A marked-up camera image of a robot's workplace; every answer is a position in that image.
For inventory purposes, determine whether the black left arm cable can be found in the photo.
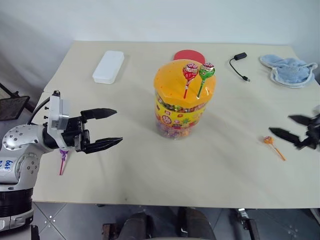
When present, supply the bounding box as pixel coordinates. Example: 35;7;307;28
26;96;52;126

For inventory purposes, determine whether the black metal frame stand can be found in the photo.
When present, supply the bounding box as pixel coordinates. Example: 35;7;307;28
0;83;31;123

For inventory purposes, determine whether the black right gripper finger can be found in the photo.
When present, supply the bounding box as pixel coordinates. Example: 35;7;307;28
268;126;307;151
287;114;313;127

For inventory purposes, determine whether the flat red round lid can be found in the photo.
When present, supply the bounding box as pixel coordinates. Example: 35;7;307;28
172;49;206;65

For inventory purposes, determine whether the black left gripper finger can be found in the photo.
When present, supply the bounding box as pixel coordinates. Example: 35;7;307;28
83;136;124;155
80;107;118;121

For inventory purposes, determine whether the red lollipop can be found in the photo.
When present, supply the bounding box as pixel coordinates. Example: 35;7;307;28
182;62;200;100

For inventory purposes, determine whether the rusty brown metal piece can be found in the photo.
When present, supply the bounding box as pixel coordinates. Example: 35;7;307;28
101;222;119;240

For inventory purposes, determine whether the dark rounded shape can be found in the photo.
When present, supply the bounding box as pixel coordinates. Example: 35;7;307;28
119;211;154;240
177;206;217;240

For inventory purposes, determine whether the black adapter with short cable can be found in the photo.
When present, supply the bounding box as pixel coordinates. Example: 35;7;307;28
228;52;252;84

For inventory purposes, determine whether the dark metal table leg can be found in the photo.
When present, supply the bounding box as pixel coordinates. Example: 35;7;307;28
234;207;261;240

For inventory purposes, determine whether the orange lollipop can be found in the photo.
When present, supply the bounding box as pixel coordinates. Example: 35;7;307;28
262;135;287;162

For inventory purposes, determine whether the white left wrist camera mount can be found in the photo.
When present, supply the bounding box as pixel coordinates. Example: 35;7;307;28
43;90;71;149

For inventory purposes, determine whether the light blue cloth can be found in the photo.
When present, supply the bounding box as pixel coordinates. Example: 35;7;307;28
259;53;319;89

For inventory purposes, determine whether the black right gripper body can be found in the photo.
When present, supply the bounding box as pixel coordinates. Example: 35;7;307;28
301;117;320;151

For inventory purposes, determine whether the candy jar with orange lid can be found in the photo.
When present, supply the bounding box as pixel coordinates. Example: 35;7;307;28
152;59;218;141

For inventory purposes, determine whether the purple lollipop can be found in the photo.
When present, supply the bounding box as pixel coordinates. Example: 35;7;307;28
58;148;70;176

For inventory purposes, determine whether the green lollipop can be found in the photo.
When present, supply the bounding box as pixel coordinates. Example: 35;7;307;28
196;62;217;99

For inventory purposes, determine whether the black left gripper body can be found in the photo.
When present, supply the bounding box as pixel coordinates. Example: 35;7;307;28
60;115;91;153

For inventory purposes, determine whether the white rectangular plastic box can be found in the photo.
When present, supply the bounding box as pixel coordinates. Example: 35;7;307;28
91;50;125;85

